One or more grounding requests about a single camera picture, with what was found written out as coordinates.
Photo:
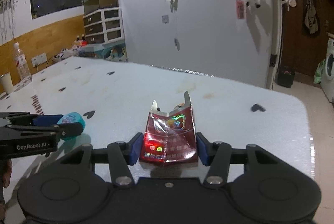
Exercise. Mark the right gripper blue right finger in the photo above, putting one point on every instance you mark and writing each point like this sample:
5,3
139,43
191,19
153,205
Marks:
205,149

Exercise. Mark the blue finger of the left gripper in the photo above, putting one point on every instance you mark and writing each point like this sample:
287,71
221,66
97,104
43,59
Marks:
67,130
46,120

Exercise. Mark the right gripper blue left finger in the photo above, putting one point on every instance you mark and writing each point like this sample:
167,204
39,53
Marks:
134,147

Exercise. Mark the teal round small container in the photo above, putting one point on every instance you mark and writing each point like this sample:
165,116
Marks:
71,118

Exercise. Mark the red cigarette pack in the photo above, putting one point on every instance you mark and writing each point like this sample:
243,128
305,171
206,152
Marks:
169,137

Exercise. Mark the clear water bottle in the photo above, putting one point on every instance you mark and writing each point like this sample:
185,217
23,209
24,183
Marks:
22,65

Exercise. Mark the small black floor box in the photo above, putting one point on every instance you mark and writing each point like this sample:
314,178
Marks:
285,77

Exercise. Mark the white drawer cabinet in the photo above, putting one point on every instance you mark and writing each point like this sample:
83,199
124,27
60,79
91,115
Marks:
104,26

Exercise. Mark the green bag by washer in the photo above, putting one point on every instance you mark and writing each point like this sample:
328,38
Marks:
319,72

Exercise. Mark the dark wooden door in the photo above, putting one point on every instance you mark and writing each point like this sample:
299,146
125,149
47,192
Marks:
304,39

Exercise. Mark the white washing machine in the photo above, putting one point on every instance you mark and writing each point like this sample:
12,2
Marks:
327,80

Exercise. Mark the white refrigerator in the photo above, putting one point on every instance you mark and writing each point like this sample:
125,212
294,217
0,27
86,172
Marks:
276,43

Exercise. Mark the hanging brown bag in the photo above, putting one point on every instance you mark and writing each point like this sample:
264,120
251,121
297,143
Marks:
310,21

